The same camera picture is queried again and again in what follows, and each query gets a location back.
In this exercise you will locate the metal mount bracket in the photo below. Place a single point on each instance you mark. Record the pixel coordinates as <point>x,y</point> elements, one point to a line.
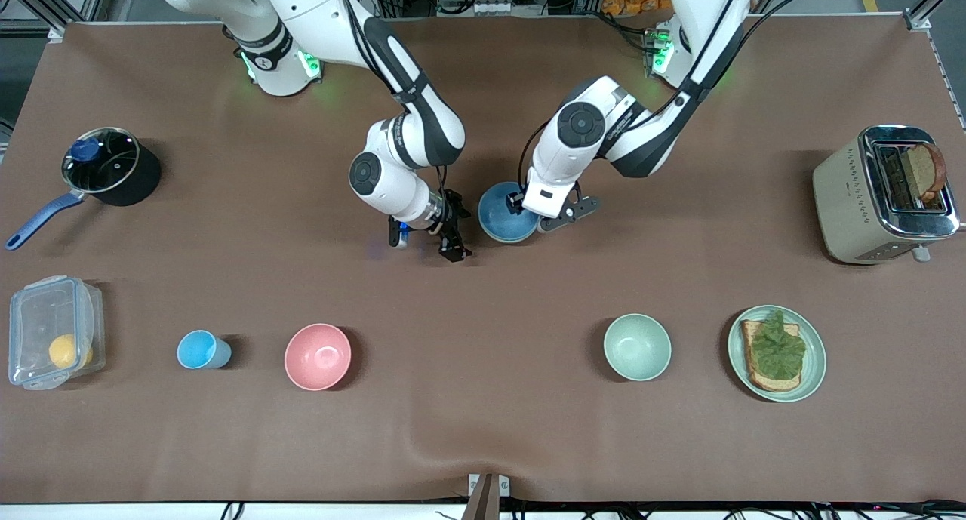
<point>489,497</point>

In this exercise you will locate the toast slice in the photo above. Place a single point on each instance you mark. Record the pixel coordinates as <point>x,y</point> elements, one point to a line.
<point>762,383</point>

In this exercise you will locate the white socket strip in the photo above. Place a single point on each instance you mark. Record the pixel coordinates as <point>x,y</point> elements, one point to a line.
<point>490,8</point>

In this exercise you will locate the brown table cloth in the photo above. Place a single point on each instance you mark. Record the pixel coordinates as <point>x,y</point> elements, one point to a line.
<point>483,354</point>

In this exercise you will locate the clear plastic lidded container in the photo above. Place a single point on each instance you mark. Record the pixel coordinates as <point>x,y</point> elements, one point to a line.
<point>45,316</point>

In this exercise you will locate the green lettuce leaf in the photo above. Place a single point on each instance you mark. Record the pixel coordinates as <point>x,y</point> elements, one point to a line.
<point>779,350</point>

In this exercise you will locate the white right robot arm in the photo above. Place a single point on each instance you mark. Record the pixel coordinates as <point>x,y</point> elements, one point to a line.
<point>392,176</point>

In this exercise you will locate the yellow lemon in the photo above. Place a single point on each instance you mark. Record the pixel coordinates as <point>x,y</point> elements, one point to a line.
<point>66,351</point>

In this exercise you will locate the green plate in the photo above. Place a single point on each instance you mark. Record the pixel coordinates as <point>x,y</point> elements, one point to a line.
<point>813,354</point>

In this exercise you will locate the blue bowl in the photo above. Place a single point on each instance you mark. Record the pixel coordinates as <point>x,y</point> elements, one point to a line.
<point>494,210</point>

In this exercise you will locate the glass lid with blue knob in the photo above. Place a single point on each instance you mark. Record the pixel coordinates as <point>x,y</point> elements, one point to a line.
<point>102,161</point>

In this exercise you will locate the cream and chrome toaster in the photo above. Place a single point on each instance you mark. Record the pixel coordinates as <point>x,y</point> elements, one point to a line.
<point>845,203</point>

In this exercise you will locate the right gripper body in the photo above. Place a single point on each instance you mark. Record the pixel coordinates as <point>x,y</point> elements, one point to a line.
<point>450,218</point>

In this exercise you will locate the pink bowl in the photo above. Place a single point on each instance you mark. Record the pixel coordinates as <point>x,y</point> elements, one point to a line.
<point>318,356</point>

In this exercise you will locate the green bowl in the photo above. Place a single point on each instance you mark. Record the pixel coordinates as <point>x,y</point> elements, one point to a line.
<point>637,346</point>

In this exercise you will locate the blue cup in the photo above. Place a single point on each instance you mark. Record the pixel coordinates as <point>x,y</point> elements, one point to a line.
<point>200,349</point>

